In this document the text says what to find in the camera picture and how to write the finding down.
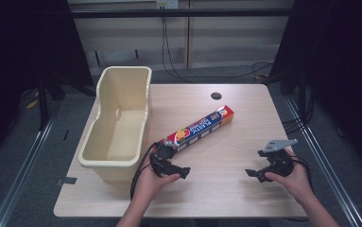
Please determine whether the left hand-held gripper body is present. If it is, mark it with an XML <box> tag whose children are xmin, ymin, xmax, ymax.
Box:
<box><xmin>149</xmin><ymin>141</ymin><xmax>178</xmax><ymax>179</ymax></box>

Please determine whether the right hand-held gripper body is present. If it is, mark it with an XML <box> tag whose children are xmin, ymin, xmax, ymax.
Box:
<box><xmin>257</xmin><ymin>138</ymin><xmax>299</xmax><ymax>178</ymax></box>

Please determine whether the colourful plastic wrap box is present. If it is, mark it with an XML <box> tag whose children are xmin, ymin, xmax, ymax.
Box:
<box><xmin>159</xmin><ymin>105</ymin><xmax>235</xmax><ymax>152</ymax></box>

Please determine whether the person's right hand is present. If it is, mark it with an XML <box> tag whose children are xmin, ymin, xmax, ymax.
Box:
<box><xmin>265</xmin><ymin>148</ymin><xmax>315</xmax><ymax>206</ymax></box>

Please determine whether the person's left hand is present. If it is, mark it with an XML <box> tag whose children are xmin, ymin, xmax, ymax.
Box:
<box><xmin>132</xmin><ymin>157</ymin><xmax>181</xmax><ymax>203</ymax></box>

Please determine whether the cream plastic bin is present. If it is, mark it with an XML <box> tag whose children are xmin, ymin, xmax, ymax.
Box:
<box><xmin>78</xmin><ymin>65</ymin><xmax>153</xmax><ymax>185</ymax></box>

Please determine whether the black tape piece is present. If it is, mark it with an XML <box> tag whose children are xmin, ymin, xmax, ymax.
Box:
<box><xmin>55</xmin><ymin>176</ymin><xmax>78</xmax><ymax>186</ymax></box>

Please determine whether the dark curtain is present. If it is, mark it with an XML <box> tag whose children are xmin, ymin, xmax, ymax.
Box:
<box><xmin>267</xmin><ymin>0</ymin><xmax>362</xmax><ymax>178</ymax></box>
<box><xmin>0</xmin><ymin>0</ymin><xmax>95</xmax><ymax>178</ymax></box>

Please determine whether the black metal stand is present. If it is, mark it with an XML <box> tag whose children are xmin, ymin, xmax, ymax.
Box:
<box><xmin>35</xmin><ymin>67</ymin><xmax>96</xmax><ymax>131</ymax></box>

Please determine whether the black horizontal bar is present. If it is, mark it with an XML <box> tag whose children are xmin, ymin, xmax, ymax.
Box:
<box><xmin>70</xmin><ymin>9</ymin><xmax>296</xmax><ymax>19</ymax></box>

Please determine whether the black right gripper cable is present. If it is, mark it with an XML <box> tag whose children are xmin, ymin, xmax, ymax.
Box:
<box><xmin>290</xmin><ymin>154</ymin><xmax>316</xmax><ymax>194</ymax></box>

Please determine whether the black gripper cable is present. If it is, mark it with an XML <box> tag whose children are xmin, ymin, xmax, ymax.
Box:
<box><xmin>129</xmin><ymin>142</ymin><xmax>159</xmax><ymax>201</ymax></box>
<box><xmin>290</xmin><ymin>154</ymin><xmax>316</xmax><ymax>194</ymax></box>

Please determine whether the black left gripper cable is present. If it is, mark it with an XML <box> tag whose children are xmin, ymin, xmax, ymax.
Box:
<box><xmin>129</xmin><ymin>142</ymin><xmax>159</xmax><ymax>201</ymax></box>

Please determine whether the black floor cable bundle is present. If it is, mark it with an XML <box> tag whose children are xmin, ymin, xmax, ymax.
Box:
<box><xmin>282</xmin><ymin>91</ymin><xmax>315</xmax><ymax>135</ymax></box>

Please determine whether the metal floor rail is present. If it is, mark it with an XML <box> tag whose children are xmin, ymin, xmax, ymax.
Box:
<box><xmin>283</xmin><ymin>94</ymin><xmax>362</xmax><ymax>227</ymax></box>
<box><xmin>0</xmin><ymin>114</ymin><xmax>59</xmax><ymax>227</ymax></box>

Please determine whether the black wall cable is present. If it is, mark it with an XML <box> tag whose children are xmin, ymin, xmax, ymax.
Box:
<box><xmin>161</xmin><ymin>16</ymin><xmax>275</xmax><ymax>80</ymax></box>

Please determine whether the yellow cable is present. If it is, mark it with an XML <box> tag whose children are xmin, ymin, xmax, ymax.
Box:
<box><xmin>26</xmin><ymin>90</ymin><xmax>41</xmax><ymax>111</ymax></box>

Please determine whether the white wall socket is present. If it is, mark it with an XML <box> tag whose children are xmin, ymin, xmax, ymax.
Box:
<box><xmin>156</xmin><ymin>0</ymin><xmax>180</xmax><ymax>10</ymax></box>

